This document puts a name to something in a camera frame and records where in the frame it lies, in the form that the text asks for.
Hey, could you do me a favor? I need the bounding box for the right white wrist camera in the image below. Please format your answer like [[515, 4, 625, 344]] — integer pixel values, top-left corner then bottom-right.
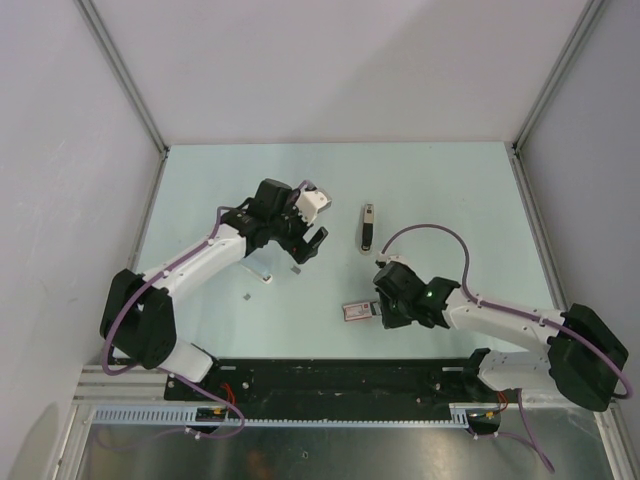
[[375, 252, 409, 269]]

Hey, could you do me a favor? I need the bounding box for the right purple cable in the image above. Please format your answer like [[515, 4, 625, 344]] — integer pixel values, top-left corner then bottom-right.
[[382, 223, 631, 471]]

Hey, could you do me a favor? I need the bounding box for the aluminium corner post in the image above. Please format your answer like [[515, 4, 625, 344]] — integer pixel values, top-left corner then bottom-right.
[[511, 0, 610, 154], [73, 0, 168, 153]]

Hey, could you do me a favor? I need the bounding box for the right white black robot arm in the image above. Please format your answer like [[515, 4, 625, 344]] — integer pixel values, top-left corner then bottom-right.
[[373, 259, 629, 412]]

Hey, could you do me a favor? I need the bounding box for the light blue stapler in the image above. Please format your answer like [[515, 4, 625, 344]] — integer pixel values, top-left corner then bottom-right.
[[240, 257, 273, 284]]

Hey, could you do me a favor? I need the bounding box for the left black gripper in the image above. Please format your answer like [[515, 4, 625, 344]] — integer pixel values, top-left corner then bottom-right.
[[268, 192, 327, 263]]

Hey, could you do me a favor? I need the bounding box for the left aluminium corner post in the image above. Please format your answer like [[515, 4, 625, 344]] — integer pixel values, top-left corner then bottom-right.
[[73, 0, 168, 153]]

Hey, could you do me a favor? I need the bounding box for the right aluminium side rail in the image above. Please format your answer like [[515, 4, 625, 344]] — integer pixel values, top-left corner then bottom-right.
[[504, 142, 570, 311]]

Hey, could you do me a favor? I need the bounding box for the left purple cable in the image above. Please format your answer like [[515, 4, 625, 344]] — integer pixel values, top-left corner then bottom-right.
[[94, 179, 246, 446]]

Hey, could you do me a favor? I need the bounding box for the right aluminium corner post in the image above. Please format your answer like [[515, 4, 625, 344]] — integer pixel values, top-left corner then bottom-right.
[[511, 0, 610, 154]]

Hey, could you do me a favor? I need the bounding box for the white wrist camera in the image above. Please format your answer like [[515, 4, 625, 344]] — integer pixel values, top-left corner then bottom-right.
[[375, 252, 409, 269], [294, 182, 332, 225]]

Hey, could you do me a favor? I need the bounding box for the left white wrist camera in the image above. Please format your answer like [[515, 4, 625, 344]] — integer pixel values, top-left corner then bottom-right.
[[294, 182, 332, 225]]

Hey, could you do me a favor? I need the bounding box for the purple cable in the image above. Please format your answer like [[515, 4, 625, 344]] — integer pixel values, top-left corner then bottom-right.
[[382, 223, 631, 471], [94, 179, 246, 446]]

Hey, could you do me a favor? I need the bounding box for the aluminium front frame rail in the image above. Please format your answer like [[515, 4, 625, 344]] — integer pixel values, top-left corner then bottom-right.
[[72, 364, 614, 407]]

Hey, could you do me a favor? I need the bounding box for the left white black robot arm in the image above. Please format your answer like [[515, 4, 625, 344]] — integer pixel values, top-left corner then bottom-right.
[[100, 179, 332, 400]]

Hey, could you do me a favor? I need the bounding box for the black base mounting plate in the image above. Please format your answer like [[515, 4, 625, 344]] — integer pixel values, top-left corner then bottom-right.
[[165, 358, 515, 405]]

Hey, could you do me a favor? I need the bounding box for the grey slotted cable duct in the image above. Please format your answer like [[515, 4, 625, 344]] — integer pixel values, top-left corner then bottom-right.
[[90, 403, 471, 429]]

